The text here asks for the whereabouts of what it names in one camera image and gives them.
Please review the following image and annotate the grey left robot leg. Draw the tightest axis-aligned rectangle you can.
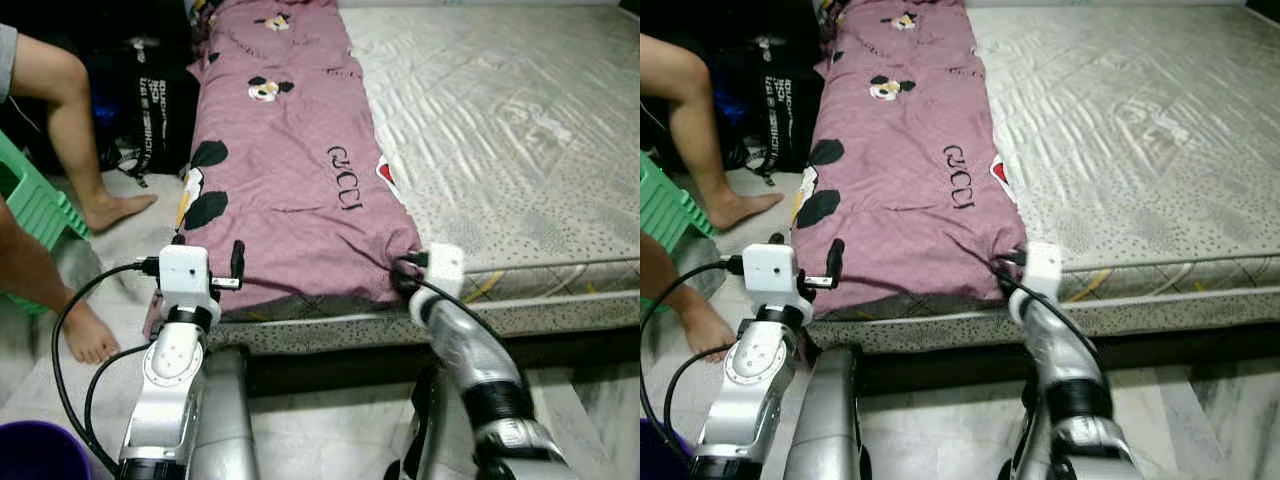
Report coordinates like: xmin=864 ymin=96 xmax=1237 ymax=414
xmin=780 ymin=345 xmax=871 ymax=480
xmin=190 ymin=345 xmax=261 ymax=480

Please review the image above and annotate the purple plastic waste bin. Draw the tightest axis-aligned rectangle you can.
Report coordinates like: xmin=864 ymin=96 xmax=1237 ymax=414
xmin=0 ymin=420 xmax=93 ymax=480
xmin=640 ymin=418 xmax=691 ymax=480

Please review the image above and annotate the black bag with white print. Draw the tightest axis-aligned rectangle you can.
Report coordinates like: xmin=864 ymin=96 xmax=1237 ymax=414
xmin=85 ymin=35 xmax=201 ymax=186
xmin=720 ymin=35 xmax=826 ymax=186

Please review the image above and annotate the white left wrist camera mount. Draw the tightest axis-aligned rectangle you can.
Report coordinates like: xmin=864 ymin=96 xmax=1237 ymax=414
xmin=158 ymin=244 xmax=221 ymax=323
xmin=743 ymin=243 xmax=809 ymax=323

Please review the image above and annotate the grey right robot leg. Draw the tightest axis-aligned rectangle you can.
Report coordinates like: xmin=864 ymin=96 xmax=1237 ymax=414
xmin=385 ymin=370 xmax=481 ymax=480
xmin=995 ymin=380 xmax=1061 ymax=480

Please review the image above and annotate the person in grey shorts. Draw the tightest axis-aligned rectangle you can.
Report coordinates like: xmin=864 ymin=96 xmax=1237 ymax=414
xmin=0 ymin=25 xmax=159 ymax=366
xmin=640 ymin=33 xmax=786 ymax=363

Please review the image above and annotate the pink cartoon print blanket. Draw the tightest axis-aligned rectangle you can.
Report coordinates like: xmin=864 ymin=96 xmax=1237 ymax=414
xmin=145 ymin=0 xmax=423 ymax=336
xmin=790 ymin=0 xmax=1029 ymax=321

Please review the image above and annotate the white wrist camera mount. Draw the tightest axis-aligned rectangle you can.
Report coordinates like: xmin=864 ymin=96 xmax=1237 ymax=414
xmin=1020 ymin=242 xmax=1063 ymax=301
xmin=743 ymin=243 xmax=809 ymax=323
xmin=158 ymin=244 xmax=221 ymax=323
xmin=425 ymin=243 xmax=466 ymax=301

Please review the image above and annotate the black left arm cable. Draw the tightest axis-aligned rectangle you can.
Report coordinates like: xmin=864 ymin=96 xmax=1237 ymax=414
xmin=640 ymin=258 xmax=749 ymax=471
xmin=82 ymin=342 xmax=153 ymax=463
xmin=50 ymin=260 xmax=161 ymax=473
xmin=664 ymin=342 xmax=743 ymax=463

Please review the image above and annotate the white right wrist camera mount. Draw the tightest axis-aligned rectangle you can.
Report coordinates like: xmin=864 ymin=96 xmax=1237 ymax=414
xmin=1020 ymin=242 xmax=1063 ymax=301
xmin=425 ymin=243 xmax=466 ymax=301

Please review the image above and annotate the grey robot leg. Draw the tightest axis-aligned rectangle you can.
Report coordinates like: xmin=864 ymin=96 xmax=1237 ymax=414
xmin=385 ymin=370 xmax=481 ymax=480
xmin=780 ymin=345 xmax=871 ymax=480
xmin=995 ymin=380 xmax=1061 ymax=480
xmin=190 ymin=345 xmax=261 ymax=480

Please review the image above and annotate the green plastic stool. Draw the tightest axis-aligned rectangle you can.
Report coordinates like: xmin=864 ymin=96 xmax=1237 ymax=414
xmin=0 ymin=130 xmax=91 ymax=316
xmin=640 ymin=150 xmax=716 ymax=316

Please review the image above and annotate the white quilted mattress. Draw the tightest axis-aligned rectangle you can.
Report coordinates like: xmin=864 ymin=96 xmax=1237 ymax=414
xmin=800 ymin=5 xmax=1280 ymax=351
xmin=145 ymin=5 xmax=641 ymax=356

